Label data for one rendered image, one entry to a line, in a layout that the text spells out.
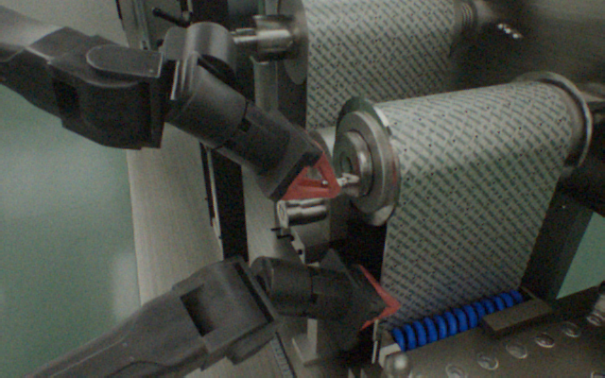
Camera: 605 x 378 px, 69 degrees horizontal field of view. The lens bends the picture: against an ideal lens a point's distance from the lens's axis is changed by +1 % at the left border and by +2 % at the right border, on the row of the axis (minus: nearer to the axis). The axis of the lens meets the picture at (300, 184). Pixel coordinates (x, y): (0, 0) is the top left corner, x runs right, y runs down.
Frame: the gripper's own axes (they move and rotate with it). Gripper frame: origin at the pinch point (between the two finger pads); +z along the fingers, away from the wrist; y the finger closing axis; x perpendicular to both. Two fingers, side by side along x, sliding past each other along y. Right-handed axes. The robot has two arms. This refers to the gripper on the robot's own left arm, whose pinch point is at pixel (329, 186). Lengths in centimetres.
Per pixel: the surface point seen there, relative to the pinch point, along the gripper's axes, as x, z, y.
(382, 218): 1.2, 4.3, 5.3
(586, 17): 35.7, 18.0, -3.7
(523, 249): 8.2, 27.6, 6.4
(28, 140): -161, 6, -324
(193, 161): -29, 17, -74
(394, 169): 6.2, -0.2, 6.3
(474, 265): 2.7, 21.9, 6.3
